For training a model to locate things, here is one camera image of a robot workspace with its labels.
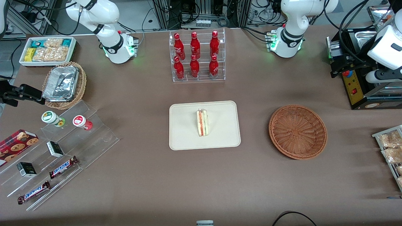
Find red cookie box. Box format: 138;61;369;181
0;129;39;167

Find cream plastic tray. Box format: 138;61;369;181
169;100;241;151

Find clear bag of pastries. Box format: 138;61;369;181
381;148;402;164
378;131;402;148

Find large clear cracker bag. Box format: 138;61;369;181
33;46;69;62

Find triangular sandwich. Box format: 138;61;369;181
196;108;209;137

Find black machine yellow panel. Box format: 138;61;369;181
326;27;402;110

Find red cola bottle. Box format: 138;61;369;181
190;54;200;78
174;56;185;80
174;33;186;60
209;55;219;79
190;31;201;59
210;30;220;58

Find small black box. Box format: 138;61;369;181
46;141;64;158
16;162;37;178

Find small clear cracker bag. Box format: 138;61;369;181
44;38;63;48

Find clear acrylic bottle rack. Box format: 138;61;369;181
169;28;226;83

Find empty brown wicker basket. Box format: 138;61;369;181
269;105;328;160

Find clear acrylic stepped display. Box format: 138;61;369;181
0;100;120;211

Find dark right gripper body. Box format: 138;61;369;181
0;80;19;107

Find red capped jar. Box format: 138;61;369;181
73;115;93;131

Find metal wire rack tray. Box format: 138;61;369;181
372;125;402;192

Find Snickers chocolate bar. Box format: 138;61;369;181
49;156;79;179
17;180;51;205

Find wicker basket with foil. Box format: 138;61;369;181
42;62;87;110

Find white rectangular snack bin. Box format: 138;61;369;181
19;36;77;67

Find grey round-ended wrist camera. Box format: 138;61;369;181
365;69;402;84

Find black cable loop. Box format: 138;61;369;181
272;211;318;226

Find yellow snack packet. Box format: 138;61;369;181
24;48;37;62

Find green capped jar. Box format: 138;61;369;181
41;111;66;127

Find steel tray with orange food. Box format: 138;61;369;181
367;4;394;32

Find aluminium foil container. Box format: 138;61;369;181
43;66;79;102

